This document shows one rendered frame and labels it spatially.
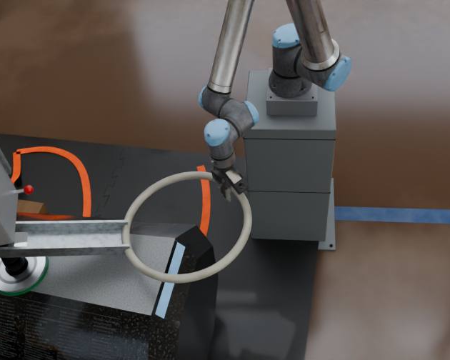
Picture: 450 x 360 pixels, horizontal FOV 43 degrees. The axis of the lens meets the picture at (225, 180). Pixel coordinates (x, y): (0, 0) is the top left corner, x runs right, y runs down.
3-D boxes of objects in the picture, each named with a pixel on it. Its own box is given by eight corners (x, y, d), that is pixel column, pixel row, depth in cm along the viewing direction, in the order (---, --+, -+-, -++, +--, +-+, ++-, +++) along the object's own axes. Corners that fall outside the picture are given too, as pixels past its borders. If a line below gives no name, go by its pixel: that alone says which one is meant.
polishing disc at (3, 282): (31, 297, 204) (30, 296, 203) (-22, 288, 208) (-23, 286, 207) (56, 248, 217) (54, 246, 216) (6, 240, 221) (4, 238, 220)
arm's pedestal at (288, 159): (248, 176, 339) (239, 63, 275) (333, 178, 333) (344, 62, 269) (241, 247, 308) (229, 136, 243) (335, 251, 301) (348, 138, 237)
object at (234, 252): (126, 298, 195) (123, 295, 193) (119, 191, 227) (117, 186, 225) (265, 266, 195) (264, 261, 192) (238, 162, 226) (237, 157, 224)
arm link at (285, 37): (288, 48, 248) (288, 14, 235) (319, 65, 240) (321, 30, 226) (264, 66, 242) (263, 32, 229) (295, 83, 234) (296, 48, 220)
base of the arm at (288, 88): (273, 66, 257) (272, 49, 249) (315, 71, 253) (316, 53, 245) (264, 95, 245) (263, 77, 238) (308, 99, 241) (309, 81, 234)
